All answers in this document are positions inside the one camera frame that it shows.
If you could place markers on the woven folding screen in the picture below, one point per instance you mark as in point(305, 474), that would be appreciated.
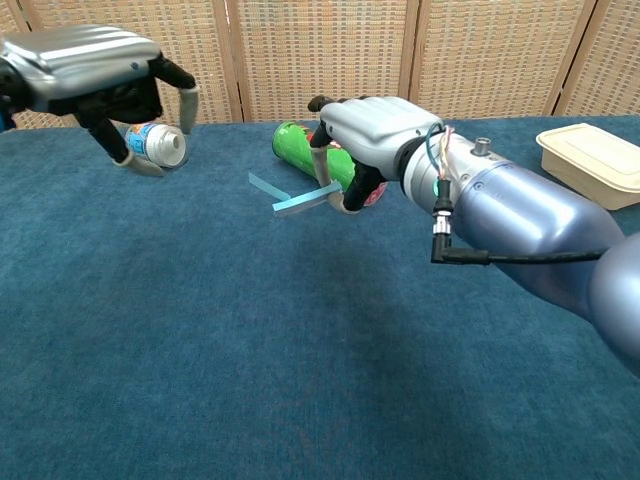
point(320, 55)

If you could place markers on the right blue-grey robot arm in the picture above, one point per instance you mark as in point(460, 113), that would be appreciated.
point(525, 225)

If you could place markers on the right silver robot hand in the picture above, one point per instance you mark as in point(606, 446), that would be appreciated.
point(380, 132)

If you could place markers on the clear jar with white lid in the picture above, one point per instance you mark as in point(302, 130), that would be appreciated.
point(160, 145)

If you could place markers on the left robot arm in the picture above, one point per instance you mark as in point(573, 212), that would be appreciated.
point(6, 107)

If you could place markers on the blue table cloth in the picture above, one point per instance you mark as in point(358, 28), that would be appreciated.
point(200, 325)

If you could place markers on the green chips can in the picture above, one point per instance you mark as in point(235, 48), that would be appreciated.
point(295, 147)

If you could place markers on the beige lidded food container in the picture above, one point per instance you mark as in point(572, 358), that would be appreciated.
point(590, 162)

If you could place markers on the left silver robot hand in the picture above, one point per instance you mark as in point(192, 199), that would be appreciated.
point(90, 75)

